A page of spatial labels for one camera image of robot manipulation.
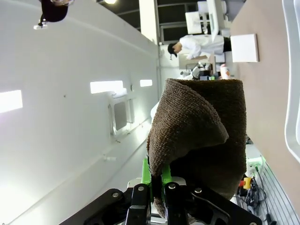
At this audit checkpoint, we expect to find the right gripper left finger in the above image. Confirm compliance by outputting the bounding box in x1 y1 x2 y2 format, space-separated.
83 157 154 225

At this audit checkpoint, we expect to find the black hanging dome device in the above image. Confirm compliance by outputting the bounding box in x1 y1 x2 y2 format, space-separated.
33 0 76 30

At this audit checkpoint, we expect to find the person in white coat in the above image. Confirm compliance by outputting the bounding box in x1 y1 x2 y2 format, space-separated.
167 34 232 61

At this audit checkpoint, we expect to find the black cable bundle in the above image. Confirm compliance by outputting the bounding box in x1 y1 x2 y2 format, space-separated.
242 168 274 225

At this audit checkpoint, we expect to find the yellow red emergency stop button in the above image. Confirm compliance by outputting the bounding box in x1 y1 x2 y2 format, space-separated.
238 177 253 189

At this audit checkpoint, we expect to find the white power strip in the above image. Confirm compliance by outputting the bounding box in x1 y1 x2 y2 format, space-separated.
247 156 266 174

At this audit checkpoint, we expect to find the white background monitor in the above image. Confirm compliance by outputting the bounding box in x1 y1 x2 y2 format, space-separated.
184 11 203 34

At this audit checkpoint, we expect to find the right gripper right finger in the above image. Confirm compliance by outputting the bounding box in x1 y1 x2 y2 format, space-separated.
161 165 263 225

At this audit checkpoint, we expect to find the white bottle with orange print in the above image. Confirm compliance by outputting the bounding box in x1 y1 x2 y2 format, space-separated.
219 64 232 80

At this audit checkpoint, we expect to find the white pillar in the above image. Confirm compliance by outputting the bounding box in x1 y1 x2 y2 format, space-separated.
139 0 160 45

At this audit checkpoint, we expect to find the ceiling air conditioner unit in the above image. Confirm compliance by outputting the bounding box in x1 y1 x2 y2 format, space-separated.
107 91 137 137

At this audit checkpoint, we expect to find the brown cloth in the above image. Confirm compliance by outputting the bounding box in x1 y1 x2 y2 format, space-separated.
146 78 248 223

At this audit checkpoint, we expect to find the silver metal tray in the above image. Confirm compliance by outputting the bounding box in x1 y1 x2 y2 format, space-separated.
282 0 300 165

